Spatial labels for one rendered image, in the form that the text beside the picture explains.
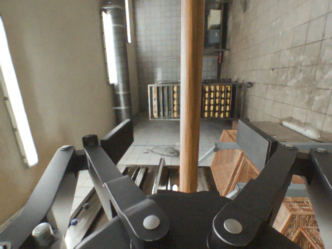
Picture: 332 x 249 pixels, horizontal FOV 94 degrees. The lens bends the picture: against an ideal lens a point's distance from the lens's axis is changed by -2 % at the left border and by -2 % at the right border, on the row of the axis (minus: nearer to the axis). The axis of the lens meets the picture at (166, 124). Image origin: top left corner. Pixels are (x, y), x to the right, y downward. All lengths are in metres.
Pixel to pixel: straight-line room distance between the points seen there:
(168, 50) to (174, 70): 0.59
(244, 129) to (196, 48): 0.12
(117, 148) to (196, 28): 0.17
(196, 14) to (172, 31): 5.16
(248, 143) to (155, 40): 5.26
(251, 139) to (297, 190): 0.75
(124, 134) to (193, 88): 0.11
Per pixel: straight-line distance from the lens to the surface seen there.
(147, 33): 5.47
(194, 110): 0.23
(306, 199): 1.06
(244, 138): 0.19
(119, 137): 0.17
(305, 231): 0.89
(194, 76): 0.23
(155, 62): 5.30
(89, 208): 1.71
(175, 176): 2.09
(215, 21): 4.79
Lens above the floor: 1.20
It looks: 5 degrees up
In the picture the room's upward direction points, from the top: 90 degrees counter-clockwise
